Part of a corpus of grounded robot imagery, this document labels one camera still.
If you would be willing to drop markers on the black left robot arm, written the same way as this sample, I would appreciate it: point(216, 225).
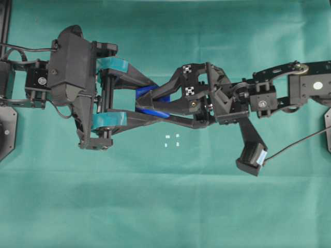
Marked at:
point(24, 83)

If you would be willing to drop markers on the left wrist camera housing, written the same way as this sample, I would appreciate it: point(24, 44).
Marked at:
point(70, 66)

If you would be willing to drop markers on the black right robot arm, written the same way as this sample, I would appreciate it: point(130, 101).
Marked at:
point(284, 87)

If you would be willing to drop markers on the right wrist camera housing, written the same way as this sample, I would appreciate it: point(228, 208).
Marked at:
point(254, 152)

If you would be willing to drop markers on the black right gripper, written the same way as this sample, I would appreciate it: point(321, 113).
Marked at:
point(208, 97)

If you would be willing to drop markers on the black aluminium frame post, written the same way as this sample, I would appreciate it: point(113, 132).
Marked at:
point(5, 14)

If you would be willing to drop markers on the blue cube block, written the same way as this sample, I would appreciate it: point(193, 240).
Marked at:
point(142, 91)

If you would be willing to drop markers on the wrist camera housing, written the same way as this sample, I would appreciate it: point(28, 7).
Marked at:
point(254, 152)
point(70, 66)

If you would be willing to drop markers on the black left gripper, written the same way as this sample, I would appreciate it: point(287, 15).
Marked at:
point(93, 120)

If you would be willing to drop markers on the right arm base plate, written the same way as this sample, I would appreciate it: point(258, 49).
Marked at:
point(327, 123)

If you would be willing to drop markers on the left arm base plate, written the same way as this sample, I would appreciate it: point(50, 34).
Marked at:
point(9, 118)

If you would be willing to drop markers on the green table cloth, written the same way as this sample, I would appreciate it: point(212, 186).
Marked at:
point(139, 193)

